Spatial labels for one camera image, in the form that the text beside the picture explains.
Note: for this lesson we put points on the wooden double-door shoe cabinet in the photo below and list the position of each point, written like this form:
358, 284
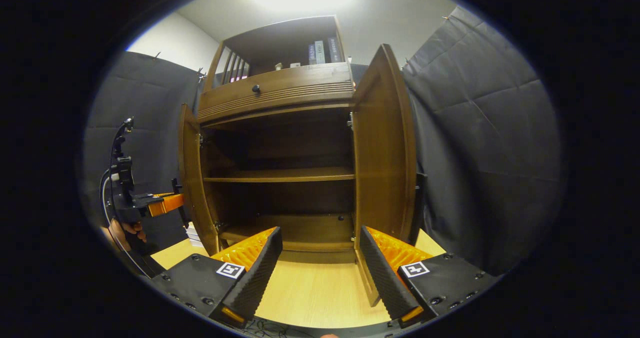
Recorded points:
290, 143

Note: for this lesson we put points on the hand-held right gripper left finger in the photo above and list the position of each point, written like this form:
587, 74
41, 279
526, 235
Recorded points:
260, 278

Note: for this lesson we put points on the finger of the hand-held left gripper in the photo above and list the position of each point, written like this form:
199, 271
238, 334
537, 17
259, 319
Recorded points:
167, 204

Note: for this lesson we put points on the black drawer knob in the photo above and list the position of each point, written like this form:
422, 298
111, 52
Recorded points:
256, 89

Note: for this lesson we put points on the wooden cabinet drawer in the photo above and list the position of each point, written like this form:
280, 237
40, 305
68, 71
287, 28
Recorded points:
300, 86

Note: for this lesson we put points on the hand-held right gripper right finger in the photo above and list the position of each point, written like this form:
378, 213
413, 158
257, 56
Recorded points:
382, 278

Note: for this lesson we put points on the dark blue book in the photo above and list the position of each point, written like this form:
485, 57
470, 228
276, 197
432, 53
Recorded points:
334, 50
312, 54

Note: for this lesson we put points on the wooden shoe cabinet door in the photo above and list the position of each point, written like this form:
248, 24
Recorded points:
382, 153
192, 178

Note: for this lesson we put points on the wooden cabinet shelf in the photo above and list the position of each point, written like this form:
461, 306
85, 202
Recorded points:
280, 174

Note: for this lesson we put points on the grey spine book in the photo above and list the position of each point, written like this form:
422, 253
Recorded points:
320, 52

